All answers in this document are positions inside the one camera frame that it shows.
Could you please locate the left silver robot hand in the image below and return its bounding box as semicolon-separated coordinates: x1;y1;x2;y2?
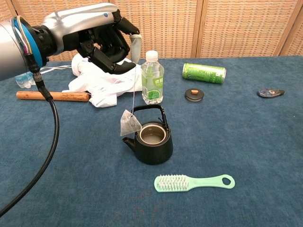
35;2;143;74

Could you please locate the pyramid tea bag with string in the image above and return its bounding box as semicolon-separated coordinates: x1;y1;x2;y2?
120;62;143;137

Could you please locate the black cast iron teapot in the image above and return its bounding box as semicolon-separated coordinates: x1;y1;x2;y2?
122;105;174;166

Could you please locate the black teapot lid wooden knob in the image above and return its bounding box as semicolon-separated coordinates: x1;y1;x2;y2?
184;88;205;103

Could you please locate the white cloth with ribbon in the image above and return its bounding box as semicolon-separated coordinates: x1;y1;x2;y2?
39;53;144;108

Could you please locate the wooden rolling pin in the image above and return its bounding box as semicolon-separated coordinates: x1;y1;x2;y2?
16;91;91;103

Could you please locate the blue label water bottle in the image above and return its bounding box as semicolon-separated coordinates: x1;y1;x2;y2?
15;70;36;88

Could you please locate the green label water bottle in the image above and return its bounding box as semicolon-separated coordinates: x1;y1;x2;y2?
140;50;165;106

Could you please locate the green drink can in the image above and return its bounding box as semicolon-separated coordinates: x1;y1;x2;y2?
182;62;227;85

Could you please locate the woven bamboo folding screen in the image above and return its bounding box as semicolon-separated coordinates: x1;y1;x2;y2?
0;0;303;65

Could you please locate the blue table cover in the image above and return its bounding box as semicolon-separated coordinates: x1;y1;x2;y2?
0;55;303;227

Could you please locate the mint green plastic brush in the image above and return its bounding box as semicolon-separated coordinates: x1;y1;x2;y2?
154;174;236;193

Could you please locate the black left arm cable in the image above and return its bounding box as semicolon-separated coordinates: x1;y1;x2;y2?
0;54;60;217

